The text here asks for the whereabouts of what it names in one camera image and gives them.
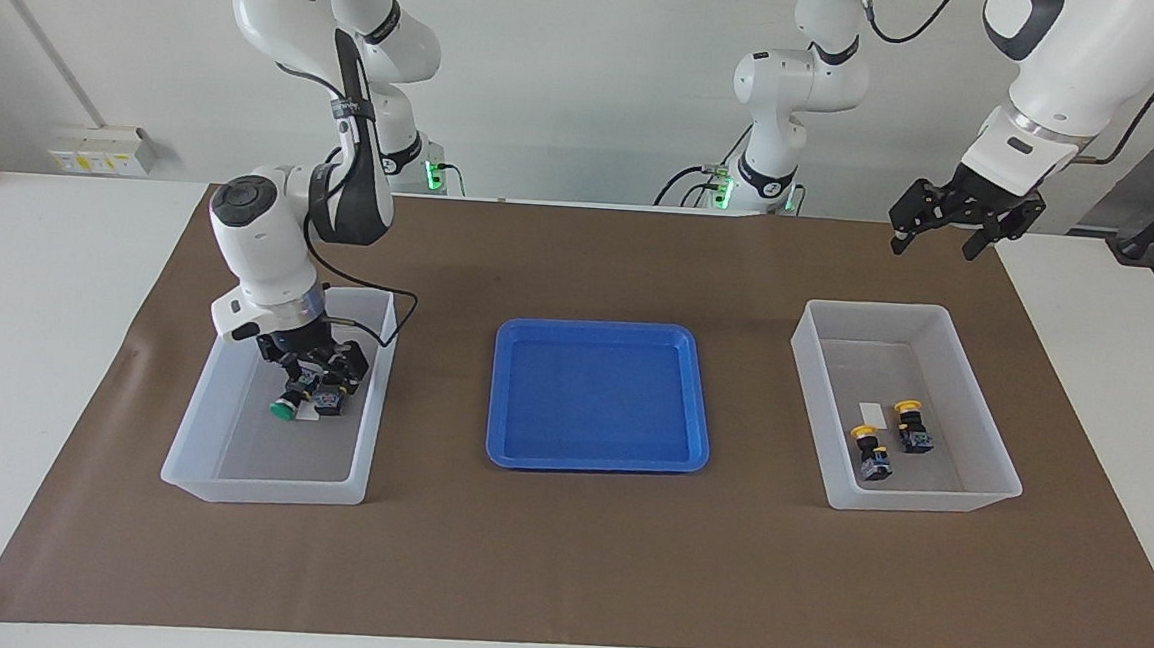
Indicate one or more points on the brown table mat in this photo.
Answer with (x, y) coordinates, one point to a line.
(562, 564)

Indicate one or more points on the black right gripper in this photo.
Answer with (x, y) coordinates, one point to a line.
(295, 347)

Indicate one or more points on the white label sticker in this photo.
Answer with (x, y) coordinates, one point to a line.
(870, 412)
(307, 416)

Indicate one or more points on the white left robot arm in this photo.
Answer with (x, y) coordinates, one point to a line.
(1084, 55)

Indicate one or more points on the yellow push button switch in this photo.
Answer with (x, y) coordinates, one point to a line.
(916, 435)
(874, 467)

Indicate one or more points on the green push button switch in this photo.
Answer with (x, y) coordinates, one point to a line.
(283, 409)
(331, 404)

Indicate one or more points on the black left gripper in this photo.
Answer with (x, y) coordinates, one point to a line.
(981, 193)

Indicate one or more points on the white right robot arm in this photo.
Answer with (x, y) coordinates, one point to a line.
(261, 245)

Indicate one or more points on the translucent white plastic box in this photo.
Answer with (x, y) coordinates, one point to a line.
(267, 485)
(917, 497)

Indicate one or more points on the white wall power socket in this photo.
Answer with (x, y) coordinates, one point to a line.
(107, 150)

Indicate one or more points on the blue plastic tray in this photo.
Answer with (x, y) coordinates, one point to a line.
(598, 395)

